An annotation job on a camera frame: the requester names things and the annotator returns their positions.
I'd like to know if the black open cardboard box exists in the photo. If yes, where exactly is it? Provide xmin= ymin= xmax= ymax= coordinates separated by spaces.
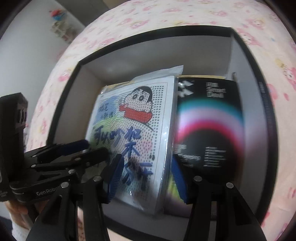
xmin=47 ymin=26 xmax=278 ymax=240

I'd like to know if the person's hand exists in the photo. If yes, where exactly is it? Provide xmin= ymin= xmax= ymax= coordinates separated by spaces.
xmin=4 ymin=200 xmax=33 ymax=230

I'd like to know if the cartoon bead art kit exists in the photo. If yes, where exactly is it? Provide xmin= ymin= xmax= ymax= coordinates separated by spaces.
xmin=86 ymin=65 xmax=184 ymax=214

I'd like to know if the black rainbow product box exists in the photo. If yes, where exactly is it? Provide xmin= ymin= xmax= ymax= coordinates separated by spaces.
xmin=162 ymin=74 xmax=246 ymax=218

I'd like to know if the toy shelf by wall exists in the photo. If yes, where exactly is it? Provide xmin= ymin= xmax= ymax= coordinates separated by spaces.
xmin=50 ymin=9 xmax=76 ymax=44

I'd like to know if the pink cartoon print bedsheet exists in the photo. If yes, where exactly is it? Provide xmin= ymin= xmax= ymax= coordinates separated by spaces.
xmin=26 ymin=1 xmax=295 ymax=240

